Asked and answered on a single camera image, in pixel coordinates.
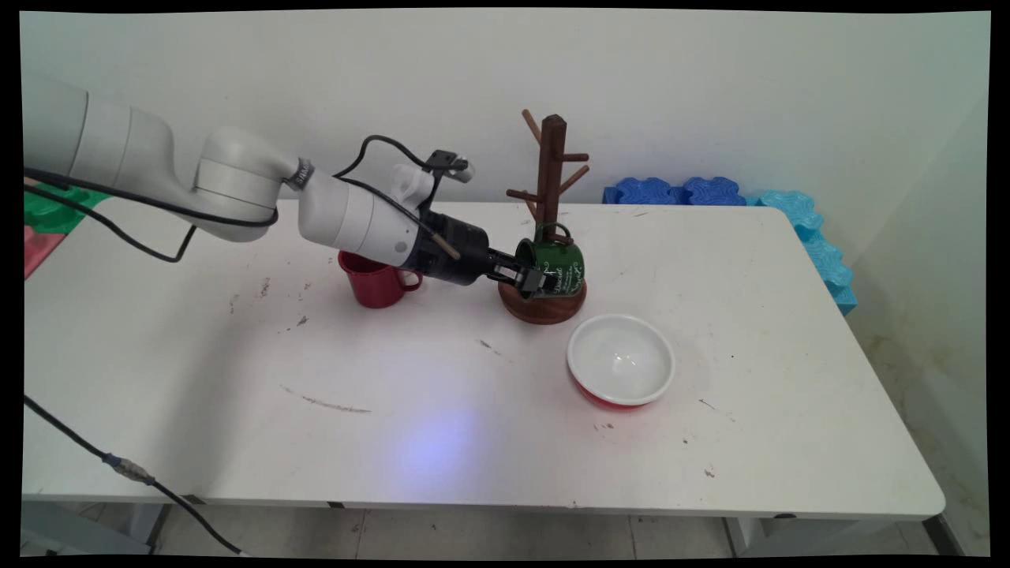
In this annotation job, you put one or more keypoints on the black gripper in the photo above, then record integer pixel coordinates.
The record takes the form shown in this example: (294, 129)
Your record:
(454, 248)

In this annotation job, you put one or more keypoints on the green enamel mug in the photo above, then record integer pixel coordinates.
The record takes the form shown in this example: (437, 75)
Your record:
(562, 264)

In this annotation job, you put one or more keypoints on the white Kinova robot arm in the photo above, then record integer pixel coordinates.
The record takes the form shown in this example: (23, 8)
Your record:
(158, 166)

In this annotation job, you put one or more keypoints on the brown wooden mug tree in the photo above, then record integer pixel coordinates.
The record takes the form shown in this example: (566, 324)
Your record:
(552, 173)

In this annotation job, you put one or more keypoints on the white bowl red outside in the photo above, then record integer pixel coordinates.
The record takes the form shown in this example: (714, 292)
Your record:
(619, 363)

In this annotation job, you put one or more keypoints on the red enamel mug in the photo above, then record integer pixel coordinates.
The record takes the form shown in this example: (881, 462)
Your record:
(375, 288)

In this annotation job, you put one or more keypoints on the dark blue foam mat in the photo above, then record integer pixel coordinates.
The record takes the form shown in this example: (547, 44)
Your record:
(643, 192)
(714, 192)

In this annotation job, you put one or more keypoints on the light blue foam mat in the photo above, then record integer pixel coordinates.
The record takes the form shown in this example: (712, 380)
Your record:
(821, 252)

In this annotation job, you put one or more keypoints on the red foam mat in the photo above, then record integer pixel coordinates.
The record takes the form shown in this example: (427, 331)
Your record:
(38, 248)

